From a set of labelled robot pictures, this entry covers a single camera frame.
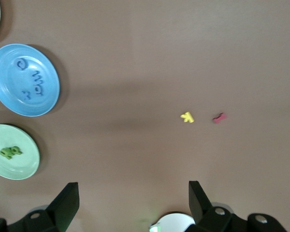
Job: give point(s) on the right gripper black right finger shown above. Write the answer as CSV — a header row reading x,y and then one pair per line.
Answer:
x,y
200,210

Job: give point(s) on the brown table cover sheet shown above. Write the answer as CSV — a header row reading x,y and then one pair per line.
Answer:
x,y
159,60

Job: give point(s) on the red foam letter r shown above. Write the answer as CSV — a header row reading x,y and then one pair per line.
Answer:
x,y
218,118

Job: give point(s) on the yellow foam letter k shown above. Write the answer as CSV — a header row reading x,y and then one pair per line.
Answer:
x,y
188,117

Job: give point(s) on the blue plate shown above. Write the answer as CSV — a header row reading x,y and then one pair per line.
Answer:
x,y
4,79

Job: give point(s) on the blue foam letter a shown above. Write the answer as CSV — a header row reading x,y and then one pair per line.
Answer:
x,y
39,93

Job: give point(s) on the pale green plate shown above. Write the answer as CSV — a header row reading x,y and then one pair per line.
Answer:
x,y
14,169

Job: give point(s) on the blue foam letter m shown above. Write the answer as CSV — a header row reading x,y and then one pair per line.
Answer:
x,y
39,77

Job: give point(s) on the green foam letter P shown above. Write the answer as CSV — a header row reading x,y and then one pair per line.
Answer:
x,y
19,151

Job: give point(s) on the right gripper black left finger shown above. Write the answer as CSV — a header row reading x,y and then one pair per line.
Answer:
x,y
60,210

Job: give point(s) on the green foam letter B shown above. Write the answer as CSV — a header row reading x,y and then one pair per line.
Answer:
x,y
6,152

